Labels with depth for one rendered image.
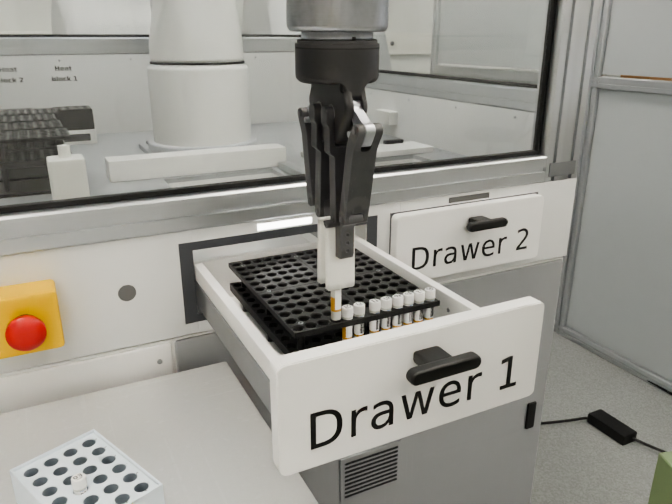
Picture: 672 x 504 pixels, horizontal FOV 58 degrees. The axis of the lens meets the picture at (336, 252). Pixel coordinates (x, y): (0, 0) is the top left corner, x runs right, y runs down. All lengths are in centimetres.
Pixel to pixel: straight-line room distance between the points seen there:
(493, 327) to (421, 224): 35
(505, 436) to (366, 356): 78
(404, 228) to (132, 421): 46
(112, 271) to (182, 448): 24
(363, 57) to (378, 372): 27
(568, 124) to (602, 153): 136
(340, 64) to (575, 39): 62
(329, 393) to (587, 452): 158
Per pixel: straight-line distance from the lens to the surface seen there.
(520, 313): 63
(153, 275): 80
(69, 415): 80
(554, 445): 205
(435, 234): 94
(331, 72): 53
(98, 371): 84
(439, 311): 74
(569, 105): 110
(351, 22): 52
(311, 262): 80
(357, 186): 54
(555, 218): 113
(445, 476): 123
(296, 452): 55
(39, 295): 75
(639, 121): 236
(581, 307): 263
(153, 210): 77
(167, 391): 80
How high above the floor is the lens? 118
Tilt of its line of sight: 20 degrees down
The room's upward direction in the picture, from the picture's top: straight up
